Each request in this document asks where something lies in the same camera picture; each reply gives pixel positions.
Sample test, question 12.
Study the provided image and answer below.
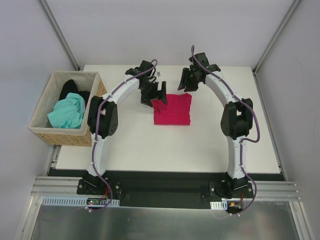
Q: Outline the black t shirt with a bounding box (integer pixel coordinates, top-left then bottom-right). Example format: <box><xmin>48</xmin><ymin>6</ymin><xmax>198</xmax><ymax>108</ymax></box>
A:
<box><xmin>58</xmin><ymin>79</ymin><xmax>90</xmax><ymax>105</ymax></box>

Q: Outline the left white cable duct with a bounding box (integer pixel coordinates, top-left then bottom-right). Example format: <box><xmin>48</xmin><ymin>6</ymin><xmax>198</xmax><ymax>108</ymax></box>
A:
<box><xmin>42</xmin><ymin>196</ymin><xmax>120</xmax><ymax>208</ymax></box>

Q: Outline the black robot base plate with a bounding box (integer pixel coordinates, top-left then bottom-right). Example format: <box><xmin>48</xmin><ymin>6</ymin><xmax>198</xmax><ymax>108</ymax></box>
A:
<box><xmin>76</xmin><ymin>170</ymin><xmax>254</xmax><ymax>210</ymax></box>

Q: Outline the pink t shirt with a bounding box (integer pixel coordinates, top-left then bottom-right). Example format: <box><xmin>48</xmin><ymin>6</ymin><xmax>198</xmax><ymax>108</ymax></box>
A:
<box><xmin>152</xmin><ymin>93</ymin><xmax>192</xmax><ymax>126</ymax></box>

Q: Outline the right white cable duct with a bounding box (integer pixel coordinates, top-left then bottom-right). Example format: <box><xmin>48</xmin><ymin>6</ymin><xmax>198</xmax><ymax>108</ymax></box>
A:
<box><xmin>210</xmin><ymin>200</ymin><xmax>228</xmax><ymax>211</ymax></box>

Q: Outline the teal t shirt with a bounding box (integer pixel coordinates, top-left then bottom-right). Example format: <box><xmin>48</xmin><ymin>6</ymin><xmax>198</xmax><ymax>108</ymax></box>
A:
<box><xmin>47</xmin><ymin>92</ymin><xmax>86</xmax><ymax>129</ymax></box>

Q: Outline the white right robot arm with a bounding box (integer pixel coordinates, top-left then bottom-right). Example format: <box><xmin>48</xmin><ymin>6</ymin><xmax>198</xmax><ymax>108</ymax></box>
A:
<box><xmin>177</xmin><ymin>52</ymin><xmax>253</xmax><ymax>180</ymax></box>

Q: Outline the wicker laundry basket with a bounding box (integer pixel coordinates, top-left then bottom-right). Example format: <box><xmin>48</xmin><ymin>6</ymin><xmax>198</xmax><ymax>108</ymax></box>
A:
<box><xmin>28</xmin><ymin>71</ymin><xmax>107</xmax><ymax>147</ymax></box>

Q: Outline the right aluminium frame post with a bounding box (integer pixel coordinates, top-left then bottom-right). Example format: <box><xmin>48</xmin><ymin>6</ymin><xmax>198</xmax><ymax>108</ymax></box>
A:
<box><xmin>252</xmin><ymin>0</ymin><xmax>303</xmax><ymax>76</ymax></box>

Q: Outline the left aluminium frame post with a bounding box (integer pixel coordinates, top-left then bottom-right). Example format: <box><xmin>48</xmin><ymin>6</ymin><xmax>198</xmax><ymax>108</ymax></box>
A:
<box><xmin>37</xmin><ymin>0</ymin><xmax>81</xmax><ymax>71</ymax></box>

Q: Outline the aluminium frame post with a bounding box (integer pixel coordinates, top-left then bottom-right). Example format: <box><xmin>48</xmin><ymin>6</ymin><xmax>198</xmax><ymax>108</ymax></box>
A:
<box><xmin>37</xmin><ymin>0</ymin><xmax>81</xmax><ymax>71</ymax></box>
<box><xmin>252</xmin><ymin>0</ymin><xmax>303</xmax><ymax>76</ymax></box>

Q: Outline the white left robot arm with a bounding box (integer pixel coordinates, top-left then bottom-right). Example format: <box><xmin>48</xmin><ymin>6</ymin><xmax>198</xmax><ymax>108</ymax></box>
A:
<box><xmin>87</xmin><ymin>59</ymin><xmax>168</xmax><ymax>177</ymax></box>

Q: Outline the white cable duct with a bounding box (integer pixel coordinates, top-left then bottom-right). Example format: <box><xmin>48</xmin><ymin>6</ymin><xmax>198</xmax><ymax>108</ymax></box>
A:
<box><xmin>42</xmin><ymin>196</ymin><xmax>120</xmax><ymax>208</ymax></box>
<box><xmin>210</xmin><ymin>200</ymin><xmax>228</xmax><ymax>211</ymax></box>

